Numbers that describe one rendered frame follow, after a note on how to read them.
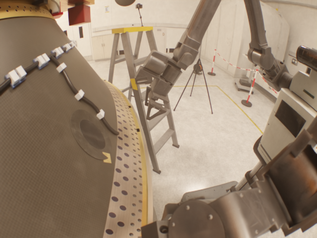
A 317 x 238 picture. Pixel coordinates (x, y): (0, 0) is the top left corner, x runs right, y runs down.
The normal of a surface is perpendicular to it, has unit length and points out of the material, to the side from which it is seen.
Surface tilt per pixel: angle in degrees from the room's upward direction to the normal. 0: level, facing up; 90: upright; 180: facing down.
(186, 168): 0
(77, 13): 90
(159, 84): 90
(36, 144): 62
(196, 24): 88
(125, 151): 43
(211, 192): 0
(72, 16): 90
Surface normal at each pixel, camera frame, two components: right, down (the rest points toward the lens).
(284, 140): -0.99, 0.07
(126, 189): 0.69, -0.59
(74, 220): 0.89, -0.33
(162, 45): 0.14, 0.60
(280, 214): 0.51, -0.73
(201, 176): 0.01, -0.79
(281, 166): -0.95, -0.14
